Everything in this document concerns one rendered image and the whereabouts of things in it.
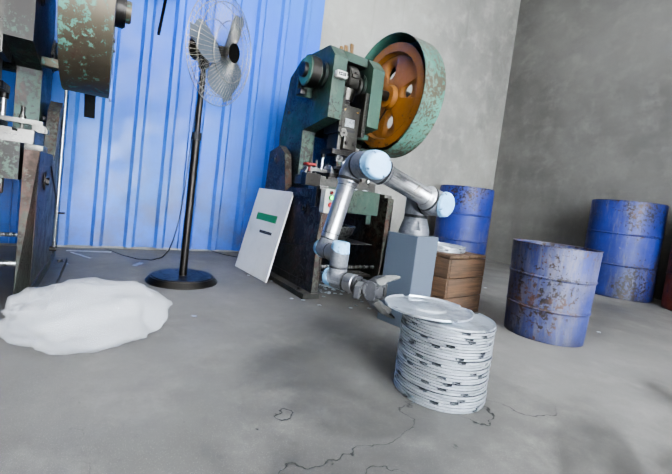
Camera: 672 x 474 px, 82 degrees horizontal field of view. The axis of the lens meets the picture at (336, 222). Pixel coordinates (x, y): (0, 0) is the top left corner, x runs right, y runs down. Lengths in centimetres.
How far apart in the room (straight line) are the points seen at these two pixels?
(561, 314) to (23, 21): 267
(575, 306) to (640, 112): 324
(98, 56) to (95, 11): 17
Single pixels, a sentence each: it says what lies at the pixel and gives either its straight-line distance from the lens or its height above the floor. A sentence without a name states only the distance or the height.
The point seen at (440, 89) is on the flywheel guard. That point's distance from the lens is 261.
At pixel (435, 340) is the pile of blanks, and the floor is 21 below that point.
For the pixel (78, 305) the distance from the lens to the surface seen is 144.
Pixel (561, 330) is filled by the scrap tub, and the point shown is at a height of 8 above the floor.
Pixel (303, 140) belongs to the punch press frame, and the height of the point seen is 94.
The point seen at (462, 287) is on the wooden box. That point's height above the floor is 17.
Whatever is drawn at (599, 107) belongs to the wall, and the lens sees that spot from 530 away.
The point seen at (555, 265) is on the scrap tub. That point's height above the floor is 39.
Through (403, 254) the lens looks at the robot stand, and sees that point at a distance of 189.
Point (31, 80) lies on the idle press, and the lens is 239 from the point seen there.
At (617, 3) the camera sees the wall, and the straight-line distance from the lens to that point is 569.
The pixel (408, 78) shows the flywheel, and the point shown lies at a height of 143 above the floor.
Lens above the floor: 58
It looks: 3 degrees down
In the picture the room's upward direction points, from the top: 7 degrees clockwise
